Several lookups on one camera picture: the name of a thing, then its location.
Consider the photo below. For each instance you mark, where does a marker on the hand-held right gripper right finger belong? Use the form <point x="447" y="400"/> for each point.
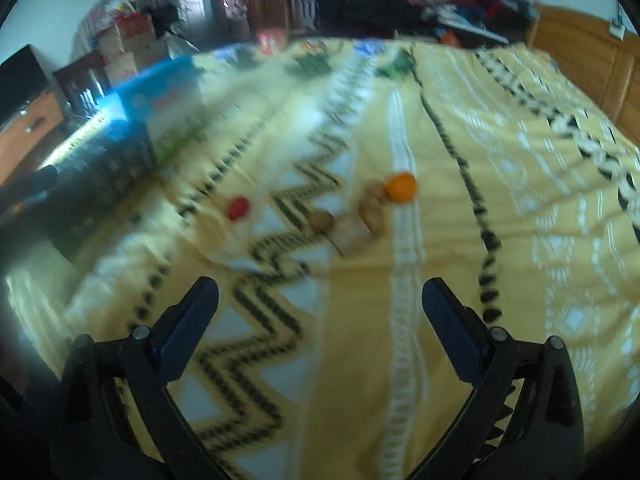
<point x="452" y="332"/>

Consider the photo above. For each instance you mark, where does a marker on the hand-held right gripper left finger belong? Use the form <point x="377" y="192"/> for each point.
<point x="186" y="332"/>

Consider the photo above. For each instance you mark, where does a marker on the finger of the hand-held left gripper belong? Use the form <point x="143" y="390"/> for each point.
<point x="32" y="182"/>

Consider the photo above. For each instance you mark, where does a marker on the wooden dresser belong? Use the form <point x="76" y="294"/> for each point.
<point x="30" y="127"/>

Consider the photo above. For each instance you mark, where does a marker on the dark mesh crate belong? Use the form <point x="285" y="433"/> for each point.
<point x="100" y="180"/>

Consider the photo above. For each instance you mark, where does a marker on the black television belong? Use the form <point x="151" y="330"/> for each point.
<point x="20" y="80"/>

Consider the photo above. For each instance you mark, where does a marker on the red tomato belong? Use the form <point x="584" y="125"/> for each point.
<point x="238" y="208"/>

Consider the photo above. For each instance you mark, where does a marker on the long brown lump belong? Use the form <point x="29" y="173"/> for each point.
<point x="373" y="212"/>

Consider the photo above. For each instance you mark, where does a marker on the small orange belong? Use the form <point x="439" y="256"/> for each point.
<point x="400" y="188"/>

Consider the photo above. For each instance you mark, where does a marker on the blue box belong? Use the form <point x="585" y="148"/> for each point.
<point x="160" y="90"/>

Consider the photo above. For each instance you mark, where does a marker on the small brown lump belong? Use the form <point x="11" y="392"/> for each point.
<point x="321" y="221"/>

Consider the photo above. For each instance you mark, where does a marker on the bagged cardboard boxes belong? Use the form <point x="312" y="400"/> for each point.
<point x="130" y="35"/>

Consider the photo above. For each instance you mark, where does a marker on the yellow patterned blanket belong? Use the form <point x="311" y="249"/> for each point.
<point x="450" y="120"/>

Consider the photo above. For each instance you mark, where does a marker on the red packet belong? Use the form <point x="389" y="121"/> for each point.
<point x="272" y="41"/>

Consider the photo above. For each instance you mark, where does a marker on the wooden headboard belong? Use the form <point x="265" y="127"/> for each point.
<point x="585" y="55"/>

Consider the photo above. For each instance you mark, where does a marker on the pile of clothes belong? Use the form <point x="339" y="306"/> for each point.
<point x="400" y="5"/>

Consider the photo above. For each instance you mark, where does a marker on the wall outlet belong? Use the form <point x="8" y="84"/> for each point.
<point x="617" y="31"/>

